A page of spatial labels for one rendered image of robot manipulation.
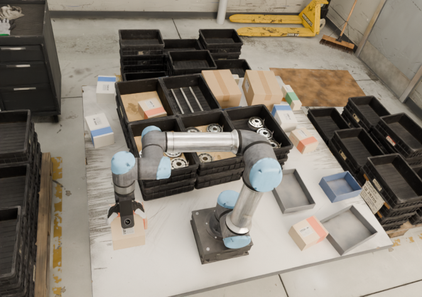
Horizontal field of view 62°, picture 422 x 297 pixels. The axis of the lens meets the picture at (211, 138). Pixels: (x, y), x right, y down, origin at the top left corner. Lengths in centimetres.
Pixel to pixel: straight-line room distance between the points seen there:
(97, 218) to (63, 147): 142
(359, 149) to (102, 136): 210
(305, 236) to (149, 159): 105
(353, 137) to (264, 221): 154
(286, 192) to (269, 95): 76
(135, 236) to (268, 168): 55
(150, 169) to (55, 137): 224
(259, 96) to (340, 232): 106
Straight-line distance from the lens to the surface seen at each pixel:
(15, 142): 267
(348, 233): 215
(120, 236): 138
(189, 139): 127
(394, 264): 314
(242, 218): 145
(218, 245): 174
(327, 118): 355
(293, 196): 216
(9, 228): 226
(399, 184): 294
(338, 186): 234
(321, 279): 279
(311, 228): 198
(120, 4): 506
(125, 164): 114
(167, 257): 181
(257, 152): 125
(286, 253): 194
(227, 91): 248
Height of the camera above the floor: 232
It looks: 44 degrees down
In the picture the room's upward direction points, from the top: 11 degrees clockwise
